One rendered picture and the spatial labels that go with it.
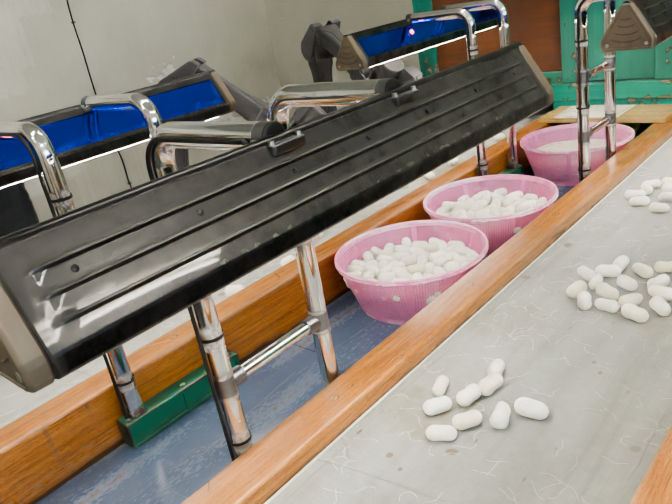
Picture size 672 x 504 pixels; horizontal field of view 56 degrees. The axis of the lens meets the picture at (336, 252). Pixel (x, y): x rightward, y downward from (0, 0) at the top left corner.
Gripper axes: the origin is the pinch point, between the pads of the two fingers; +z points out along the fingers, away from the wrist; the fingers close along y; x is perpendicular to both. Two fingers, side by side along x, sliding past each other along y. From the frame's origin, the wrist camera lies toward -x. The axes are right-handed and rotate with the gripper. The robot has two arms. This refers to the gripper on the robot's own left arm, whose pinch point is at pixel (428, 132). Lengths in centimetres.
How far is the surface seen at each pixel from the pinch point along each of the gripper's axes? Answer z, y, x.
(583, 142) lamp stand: 33.8, -11.5, -30.4
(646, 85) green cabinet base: 30, 45, -27
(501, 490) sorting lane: 59, -97, -40
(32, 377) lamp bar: 35, -130, -60
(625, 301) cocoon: 57, -60, -40
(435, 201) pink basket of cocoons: 20.3, -30.7, -8.4
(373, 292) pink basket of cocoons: 31, -70, -16
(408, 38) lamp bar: -10.6, -15.0, -24.7
